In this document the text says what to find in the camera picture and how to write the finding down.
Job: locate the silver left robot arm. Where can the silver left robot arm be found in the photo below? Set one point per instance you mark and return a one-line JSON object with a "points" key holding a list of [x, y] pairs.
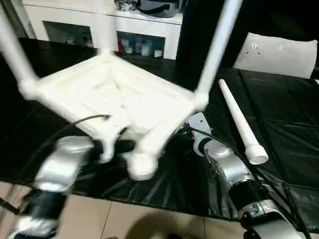
{"points": [[55, 174]]}

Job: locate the white flat panel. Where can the white flat panel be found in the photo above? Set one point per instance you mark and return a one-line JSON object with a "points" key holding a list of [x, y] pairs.
{"points": [[276, 55]]}

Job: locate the black folding stand leg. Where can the black folding stand leg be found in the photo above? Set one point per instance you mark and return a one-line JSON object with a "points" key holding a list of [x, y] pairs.
{"points": [[7, 205]]}

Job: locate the white glass-door cabinet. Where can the white glass-door cabinet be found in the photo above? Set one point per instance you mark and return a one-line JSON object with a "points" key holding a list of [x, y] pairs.
{"points": [[75, 22]]}

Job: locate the grey bag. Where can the grey bag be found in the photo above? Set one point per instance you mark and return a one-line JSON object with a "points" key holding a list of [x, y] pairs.
{"points": [[162, 6]]}

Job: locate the clear small items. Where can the clear small items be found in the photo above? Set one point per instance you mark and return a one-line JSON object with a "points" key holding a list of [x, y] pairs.
{"points": [[125, 4]]}

